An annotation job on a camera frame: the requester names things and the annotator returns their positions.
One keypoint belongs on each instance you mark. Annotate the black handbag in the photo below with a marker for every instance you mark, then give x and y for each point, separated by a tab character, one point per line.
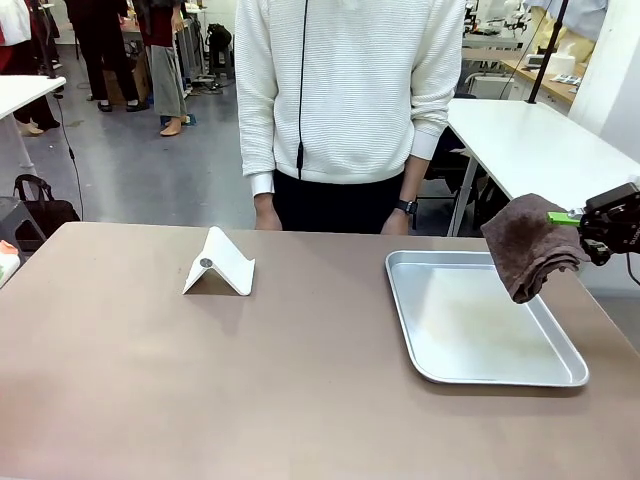
50	210

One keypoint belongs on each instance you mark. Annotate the small dark round disc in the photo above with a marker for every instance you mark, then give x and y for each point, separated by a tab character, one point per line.
205	262

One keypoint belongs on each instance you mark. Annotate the person's left forearm white sleeve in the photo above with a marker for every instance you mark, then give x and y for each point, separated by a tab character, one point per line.
422	140

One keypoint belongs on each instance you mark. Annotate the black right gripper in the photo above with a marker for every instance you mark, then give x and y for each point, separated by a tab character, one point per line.
617	220

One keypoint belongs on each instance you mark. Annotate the yellow garment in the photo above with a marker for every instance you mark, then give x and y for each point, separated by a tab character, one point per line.
575	37

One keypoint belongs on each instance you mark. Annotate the background work desk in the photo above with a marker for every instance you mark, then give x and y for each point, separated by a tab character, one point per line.
495	52

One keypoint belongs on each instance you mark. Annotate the black backpack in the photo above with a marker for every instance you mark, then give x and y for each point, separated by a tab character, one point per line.
219	35

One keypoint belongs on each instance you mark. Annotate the black office chair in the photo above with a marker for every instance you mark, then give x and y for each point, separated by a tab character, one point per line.
450	170

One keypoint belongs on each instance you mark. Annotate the person's left hand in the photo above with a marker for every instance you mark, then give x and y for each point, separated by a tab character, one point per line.
397	224

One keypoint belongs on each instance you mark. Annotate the bystander in gray skirt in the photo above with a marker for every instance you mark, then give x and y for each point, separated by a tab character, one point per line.
165	75

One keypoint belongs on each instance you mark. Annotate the wooden workbench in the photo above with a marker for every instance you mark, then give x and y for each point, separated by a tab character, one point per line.
560	89

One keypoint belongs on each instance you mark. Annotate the white knit sweater torso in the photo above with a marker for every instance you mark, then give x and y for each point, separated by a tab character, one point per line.
350	100

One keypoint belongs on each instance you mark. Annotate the large white table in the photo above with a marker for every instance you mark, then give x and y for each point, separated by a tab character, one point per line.
525	135

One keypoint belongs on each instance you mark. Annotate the bystander in red clothes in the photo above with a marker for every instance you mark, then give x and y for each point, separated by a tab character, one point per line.
15	57

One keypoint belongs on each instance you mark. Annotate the silver metal tray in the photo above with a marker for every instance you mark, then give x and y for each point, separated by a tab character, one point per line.
475	325

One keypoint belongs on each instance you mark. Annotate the bystander in black trousers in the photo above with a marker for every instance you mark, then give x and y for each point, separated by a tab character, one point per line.
95	50

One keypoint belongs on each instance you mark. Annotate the small white table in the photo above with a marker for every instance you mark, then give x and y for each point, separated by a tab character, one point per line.
25	87

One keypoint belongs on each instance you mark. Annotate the person's right hand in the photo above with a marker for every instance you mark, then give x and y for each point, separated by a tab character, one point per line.
267	212

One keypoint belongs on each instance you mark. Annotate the black wristwatch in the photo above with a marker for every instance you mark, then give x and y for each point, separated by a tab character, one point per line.
407	206

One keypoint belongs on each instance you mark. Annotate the black trousers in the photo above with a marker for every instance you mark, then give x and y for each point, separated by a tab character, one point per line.
340	205

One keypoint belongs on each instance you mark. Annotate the brown-gray terry cloth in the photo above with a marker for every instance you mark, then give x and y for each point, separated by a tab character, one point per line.
530	240

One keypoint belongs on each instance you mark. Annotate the person's right forearm white sleeve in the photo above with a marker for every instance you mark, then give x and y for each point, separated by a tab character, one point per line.
260	160

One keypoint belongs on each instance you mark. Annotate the black vertical pole stand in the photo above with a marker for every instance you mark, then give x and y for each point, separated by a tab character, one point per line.
547	55

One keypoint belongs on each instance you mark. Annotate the white folded tablet stand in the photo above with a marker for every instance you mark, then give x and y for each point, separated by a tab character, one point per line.
225	270

